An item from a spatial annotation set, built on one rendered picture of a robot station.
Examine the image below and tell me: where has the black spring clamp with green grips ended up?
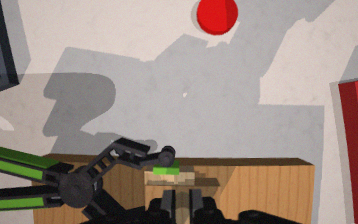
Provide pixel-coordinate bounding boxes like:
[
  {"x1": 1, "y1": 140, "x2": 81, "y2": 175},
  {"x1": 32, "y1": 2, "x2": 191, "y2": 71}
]
[{"x1": 0, "y1": 137, "x2": 179, "y2": 223}]

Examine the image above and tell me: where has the light wooden board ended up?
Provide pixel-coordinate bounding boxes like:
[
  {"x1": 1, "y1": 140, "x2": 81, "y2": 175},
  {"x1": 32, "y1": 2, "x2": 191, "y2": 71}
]
[{"x1": 33, "y1": 153, "x2": 315, "y2": 224}]

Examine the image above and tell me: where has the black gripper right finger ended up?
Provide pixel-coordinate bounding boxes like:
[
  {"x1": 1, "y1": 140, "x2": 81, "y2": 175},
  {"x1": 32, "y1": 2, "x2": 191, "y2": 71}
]
[{"x1": 189, "y1": 189, "x2": 302, "y2": 224}]

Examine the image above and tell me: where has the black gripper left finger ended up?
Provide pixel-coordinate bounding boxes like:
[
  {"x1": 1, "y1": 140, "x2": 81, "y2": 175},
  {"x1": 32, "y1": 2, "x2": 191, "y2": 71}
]
[{"x1": 80, "y1": 190, "x2": 176, "y2": 224}]

